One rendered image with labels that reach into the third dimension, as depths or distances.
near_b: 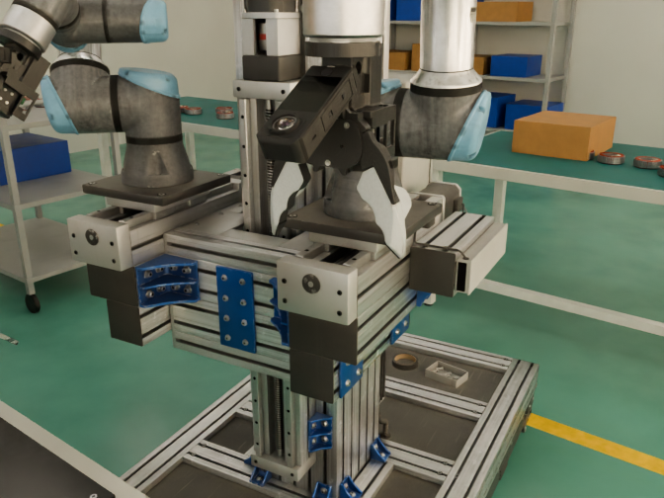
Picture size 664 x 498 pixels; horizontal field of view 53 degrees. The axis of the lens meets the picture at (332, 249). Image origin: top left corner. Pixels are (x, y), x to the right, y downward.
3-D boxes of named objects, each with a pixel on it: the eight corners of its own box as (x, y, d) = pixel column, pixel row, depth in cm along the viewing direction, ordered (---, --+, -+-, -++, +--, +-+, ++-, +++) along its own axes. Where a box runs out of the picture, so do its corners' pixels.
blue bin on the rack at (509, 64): (505, 72, 676) (507, 53, 670) (539, 74, 657) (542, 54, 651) (489, 75, 644) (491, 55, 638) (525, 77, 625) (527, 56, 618)
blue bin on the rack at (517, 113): (521, 123, 682) (523, 99, 674) (560, 127, 658) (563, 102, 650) (503, 128, 651) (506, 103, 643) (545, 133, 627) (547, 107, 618)
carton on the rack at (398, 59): (391, 65, 756) (391, 49, 749) (423, 67, 731) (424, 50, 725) (372, 68, 726) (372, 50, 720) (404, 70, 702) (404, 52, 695)
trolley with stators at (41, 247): (42, 243, 415) (16, 78, 381) (144, 281, 358) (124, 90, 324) (-57, 272, 370) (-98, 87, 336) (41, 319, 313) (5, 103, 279)
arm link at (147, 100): (183, 137, 135) (177, 68, 130) (114, 139, 133) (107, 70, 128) (183, 127, 146) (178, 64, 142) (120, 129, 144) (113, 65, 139)
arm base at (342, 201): (346, 195, 130) (347, 144, 127) (418, 205, 124) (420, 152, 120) (307, 214, 118) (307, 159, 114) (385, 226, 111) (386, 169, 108)
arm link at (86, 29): (111, 55, 124) (102, 28, 114) (47, 56, 122) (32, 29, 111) (109, 16, 125) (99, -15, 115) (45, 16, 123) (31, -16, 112)
